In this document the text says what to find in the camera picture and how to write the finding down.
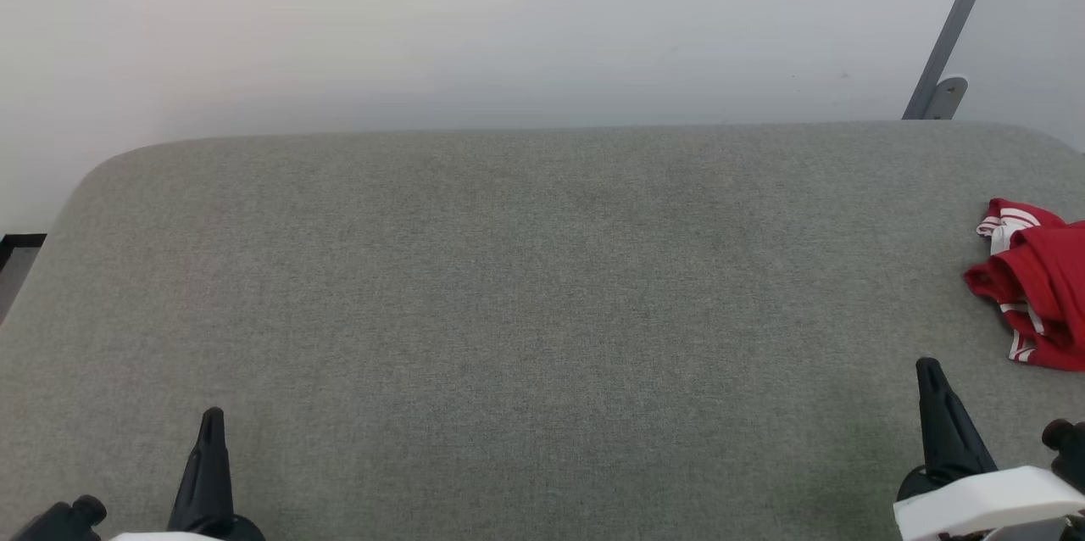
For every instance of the black floor baseboard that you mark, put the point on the black floor baseboard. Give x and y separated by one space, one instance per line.
17 242

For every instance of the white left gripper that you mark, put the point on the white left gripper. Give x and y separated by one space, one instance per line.
229 531

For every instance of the red Bulls 23 jersey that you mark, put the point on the red Bulls 23 jersey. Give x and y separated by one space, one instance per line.
1051 270

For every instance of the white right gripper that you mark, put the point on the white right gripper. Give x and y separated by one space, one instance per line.
983 503

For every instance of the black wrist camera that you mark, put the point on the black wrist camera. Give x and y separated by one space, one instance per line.
59 522
1070 448

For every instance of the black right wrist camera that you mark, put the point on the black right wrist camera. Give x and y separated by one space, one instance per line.
1070 448

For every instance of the grey rail foot bracket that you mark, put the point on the grey rail foot bracket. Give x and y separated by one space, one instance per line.
948 96

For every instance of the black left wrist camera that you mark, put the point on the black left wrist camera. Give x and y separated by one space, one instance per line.
59 522

